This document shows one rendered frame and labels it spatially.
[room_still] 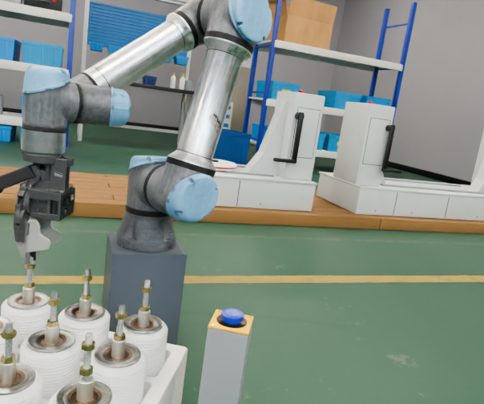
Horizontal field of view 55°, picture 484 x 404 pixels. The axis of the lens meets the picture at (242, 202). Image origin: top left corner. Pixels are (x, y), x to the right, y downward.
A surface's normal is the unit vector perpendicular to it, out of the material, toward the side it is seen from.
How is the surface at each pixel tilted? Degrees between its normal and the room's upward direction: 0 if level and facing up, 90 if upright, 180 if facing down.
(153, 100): 90
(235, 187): 90
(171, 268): 90
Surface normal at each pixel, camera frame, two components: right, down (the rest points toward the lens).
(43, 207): -0.04, 0.20
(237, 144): 0.40, 0.26
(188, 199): 0.62, 0.37
